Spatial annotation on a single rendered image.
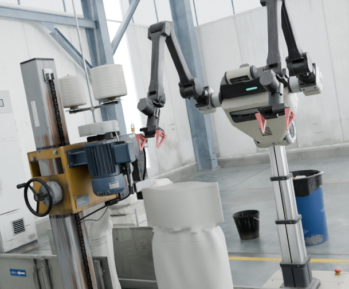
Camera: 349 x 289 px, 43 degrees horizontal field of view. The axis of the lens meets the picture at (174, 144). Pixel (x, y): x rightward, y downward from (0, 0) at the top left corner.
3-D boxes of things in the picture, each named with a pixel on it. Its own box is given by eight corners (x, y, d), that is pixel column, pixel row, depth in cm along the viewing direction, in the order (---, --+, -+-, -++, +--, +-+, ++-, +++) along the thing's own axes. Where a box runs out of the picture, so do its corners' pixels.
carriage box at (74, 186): (119, 196, 227) (108, 137, 226) (73, 214, 199) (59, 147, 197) (85, 199, 241) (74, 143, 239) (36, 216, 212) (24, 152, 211)
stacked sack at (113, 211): (150, 208, 535) (148, 196, 534) (126, 217, 502) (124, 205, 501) (112, 209, 576) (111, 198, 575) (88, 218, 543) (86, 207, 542)
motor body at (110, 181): (132, 188, 206) (123, 137, 205) (112, 196, 194) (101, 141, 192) (108, 191, 215) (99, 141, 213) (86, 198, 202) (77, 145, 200)
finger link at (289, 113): (289, 125, 161) (290, 102, 165) (271, 128, 165) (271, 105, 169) (295, 132, 167) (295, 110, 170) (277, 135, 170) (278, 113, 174)
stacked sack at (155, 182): (176, 186, 596) (173, 175, 596) (158, 193, 560) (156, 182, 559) (137, 189, 632) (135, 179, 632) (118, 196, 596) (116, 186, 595)
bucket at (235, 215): (267, 232, 475) (263, 209, 474) (257, 241, 450) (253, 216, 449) (242, 232, 491) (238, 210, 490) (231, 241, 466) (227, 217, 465)
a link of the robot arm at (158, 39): (171, 24, 219) (153, 30, 225) (164, 19, 215) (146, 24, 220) (168, 105, 208) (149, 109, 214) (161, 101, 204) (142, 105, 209)
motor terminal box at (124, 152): (138, 165, 206) (133, 141, 206) (133, 167, 196) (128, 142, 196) (121, 168, 208) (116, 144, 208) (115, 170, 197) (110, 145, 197)
